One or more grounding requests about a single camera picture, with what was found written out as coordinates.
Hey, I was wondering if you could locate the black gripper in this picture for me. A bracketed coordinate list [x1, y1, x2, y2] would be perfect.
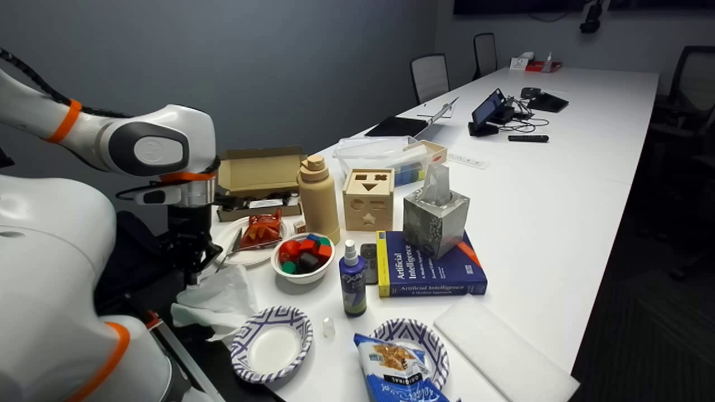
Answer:
[165, 203, 220, 289]

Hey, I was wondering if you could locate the white tissue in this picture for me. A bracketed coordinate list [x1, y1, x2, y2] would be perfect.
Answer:
[419, 161, 453, 206]
[167, 260, 265, 343]

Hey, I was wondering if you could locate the grey patterned tissue box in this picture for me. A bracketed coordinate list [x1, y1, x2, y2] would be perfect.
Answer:
[401, 186, 471, 259]

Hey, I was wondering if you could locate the white paper plate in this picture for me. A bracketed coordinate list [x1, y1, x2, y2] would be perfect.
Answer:
[210, 217, 300, 272]

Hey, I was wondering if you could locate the orange chip bag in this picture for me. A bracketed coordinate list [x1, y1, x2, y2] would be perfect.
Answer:
[240, 209, 286, 250]

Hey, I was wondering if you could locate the metal robot stand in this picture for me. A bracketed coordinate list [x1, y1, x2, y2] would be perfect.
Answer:
[148, 315, 227, 402]

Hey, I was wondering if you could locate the red block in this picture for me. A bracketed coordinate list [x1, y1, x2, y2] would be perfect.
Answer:
[278, 238, 308, 264]

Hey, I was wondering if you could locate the blue patterned paper plate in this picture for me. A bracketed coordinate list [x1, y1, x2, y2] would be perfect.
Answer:
[371, 316, 452, 393]
[228, 302, 316, 385]

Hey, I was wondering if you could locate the white bowl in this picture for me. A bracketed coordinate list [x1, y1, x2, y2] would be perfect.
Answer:
[271, 230, 341, 287]

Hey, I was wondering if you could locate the black block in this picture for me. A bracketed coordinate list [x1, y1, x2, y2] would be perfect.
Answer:
[295, 251, 322, 275]

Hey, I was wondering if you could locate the cardboard box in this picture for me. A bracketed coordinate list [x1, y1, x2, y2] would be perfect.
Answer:
[214, 144, 308, 220]

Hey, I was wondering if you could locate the tan water bottle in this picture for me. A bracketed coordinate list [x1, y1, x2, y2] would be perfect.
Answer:
[295, 154, 345, 244]

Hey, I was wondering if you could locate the blue spray bottle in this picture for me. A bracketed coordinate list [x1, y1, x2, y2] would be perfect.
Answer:
[337, 236, 370, 320]

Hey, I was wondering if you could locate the wooden shape sorter box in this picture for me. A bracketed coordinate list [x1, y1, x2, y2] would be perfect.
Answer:
[343, 168, 398, 233]

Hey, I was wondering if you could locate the blue pretzel snack bag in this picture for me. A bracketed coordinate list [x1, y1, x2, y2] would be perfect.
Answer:
[352, 331, 453, 402]

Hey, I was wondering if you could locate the clear plastic container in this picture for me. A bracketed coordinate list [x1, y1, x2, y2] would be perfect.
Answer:
[332, 134, 449, 188]

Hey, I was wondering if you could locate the blue hardcover textbook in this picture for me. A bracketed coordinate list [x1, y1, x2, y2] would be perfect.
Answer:
[374, 228, 489, 300]

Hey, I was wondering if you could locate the black laptop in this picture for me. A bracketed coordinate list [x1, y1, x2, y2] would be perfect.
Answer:
[364, 116, 432, 138]

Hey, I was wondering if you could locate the black office chair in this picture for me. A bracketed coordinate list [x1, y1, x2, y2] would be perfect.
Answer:
[410, 52, 452, 104]
[656, 42, 715, 131]
[471, 30, 501, 81]

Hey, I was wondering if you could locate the white foam sheet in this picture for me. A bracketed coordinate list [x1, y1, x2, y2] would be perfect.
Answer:
[432, 294, 582, 402]

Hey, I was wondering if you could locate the tablet on stand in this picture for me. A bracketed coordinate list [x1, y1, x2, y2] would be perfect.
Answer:
[468, 86, 519, 138]

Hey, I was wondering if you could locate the black remote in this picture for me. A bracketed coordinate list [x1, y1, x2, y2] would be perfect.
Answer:
[507, 131, 552, 144]

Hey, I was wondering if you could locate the black pouch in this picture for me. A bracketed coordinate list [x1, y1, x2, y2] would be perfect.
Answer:
[519, 84, 571, 114]

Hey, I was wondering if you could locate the small red item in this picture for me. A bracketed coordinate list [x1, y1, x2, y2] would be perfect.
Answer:
[523, 58, 565, 73]

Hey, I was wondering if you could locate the black webcam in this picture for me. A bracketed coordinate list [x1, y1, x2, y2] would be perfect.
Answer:
[579, 0, 611, 35]

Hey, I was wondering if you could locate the black cable conduit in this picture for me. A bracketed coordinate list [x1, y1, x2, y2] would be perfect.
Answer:
[0, 47, 131, 120]

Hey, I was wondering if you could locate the wall television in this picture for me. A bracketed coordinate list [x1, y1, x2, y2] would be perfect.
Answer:
[453, 0, 715, 16]

